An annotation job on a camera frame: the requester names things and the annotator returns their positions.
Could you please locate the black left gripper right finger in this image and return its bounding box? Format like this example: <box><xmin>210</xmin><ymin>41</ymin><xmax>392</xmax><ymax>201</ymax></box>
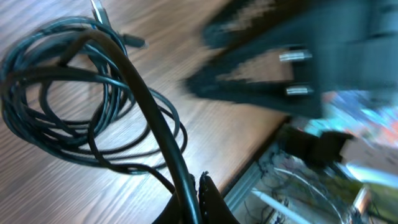
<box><xmin>198</xmin><ymin>171</ymin><xmax>239</xmax><ymax>224</ymax></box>

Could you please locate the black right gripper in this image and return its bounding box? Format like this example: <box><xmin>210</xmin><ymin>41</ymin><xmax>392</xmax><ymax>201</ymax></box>
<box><xmin>279</xmin><ymin>0</ymin><xmax>398</xmax><ymax>119</ymax></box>

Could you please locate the thin black USB cable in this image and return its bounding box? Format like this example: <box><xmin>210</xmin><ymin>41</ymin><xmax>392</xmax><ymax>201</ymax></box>
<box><xmin>0</xmin><ymin>0</ymin><xmax>188</xmax><ymax>195</ymax></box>

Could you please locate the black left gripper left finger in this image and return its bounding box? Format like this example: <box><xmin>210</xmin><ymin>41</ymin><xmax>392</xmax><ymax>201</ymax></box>
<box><xmin>152</xmin><ymin>191</ymin><xmax>188</xmax><ymax>224</ymax></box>

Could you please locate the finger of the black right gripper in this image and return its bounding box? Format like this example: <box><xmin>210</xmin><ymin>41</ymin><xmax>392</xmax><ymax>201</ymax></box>
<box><xmin>185</xmin><ymin>49</ymin><xmax>322</xmax><ymax>118</ymax></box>
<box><xmin>201</xmin><ymin>0</ymin><xmax>313</xmax><ymax>58</ymax></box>

